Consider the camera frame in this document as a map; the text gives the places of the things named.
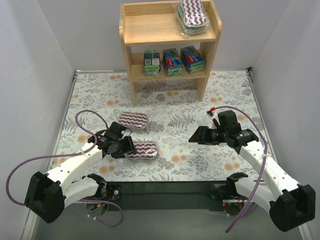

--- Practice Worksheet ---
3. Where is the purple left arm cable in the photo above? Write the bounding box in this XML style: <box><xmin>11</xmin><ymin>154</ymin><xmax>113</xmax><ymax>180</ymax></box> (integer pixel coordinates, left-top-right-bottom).
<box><xmin>5</xmin><ymin>109</ymin><xmax>125</xmax><ymax>228</ymax></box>

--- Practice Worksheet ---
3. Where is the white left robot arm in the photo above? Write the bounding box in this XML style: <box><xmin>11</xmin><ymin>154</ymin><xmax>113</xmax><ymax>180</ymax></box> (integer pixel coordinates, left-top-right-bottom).
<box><xmin>24</xmin><ymin>136</ymin><xmax>136</xmax><ymax>223</ymax></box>

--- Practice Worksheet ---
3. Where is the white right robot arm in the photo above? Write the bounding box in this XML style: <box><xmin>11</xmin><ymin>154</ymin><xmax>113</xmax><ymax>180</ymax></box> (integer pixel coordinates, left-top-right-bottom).
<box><xmin>188</xmin><ymin>126</ymin><xmax>316</xmax><ymax>232</ymax></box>

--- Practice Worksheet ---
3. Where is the wooden two-tier shelf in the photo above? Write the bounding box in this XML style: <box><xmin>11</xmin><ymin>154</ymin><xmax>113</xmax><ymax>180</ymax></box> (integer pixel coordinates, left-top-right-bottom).
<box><xmin>119</xmin><ymin>0</ymin><xmax>223</xmax><ymax>102</ymax></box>

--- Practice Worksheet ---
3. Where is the pink wavy sponge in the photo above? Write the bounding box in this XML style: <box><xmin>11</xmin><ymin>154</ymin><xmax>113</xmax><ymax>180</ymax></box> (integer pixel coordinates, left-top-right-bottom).
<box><xmin>126</xmin><ymin>141</ymin><xmax>159</xmax><ymax>160</ymax></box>
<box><xmin>172</xmin><ymin>0</ymin><xmax>210</xmax><ymax>37</ymax></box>
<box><xmin>118</xmin><ymin>112</ymin><xmax>150</xmax><ymax>130</ymax></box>

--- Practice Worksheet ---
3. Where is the green blue sponge pack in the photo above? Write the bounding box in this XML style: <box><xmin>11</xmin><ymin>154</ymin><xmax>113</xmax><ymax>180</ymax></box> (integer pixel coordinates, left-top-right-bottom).
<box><xmin>143</xmin><ymin>50</ymin><xmax>161</xmax><ymax>76</ymax></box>
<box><xmin>162</xmin><ymin>48</ymin><xmax>183</xmax><ymax>77</ymax></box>
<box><xmin>180</xmin><ymin>45</ymin><xmax>206</xmax><ymax>74</ymax></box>

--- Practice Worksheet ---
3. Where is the floral patterned table mat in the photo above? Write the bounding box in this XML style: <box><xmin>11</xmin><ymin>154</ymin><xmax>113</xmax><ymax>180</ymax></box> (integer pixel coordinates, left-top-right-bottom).
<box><xmin>50</xmin><ymin>71</ymin><xmax>265</xmax><ymax>182</ymax></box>

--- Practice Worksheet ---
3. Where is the pink wavy sponge top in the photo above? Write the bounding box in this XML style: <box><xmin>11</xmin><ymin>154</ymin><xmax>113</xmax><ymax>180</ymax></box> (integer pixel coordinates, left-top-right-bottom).
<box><xmin>118</xmin><ymin>112</ymin><xmax>150</xmax><ymax>130</ymax></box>

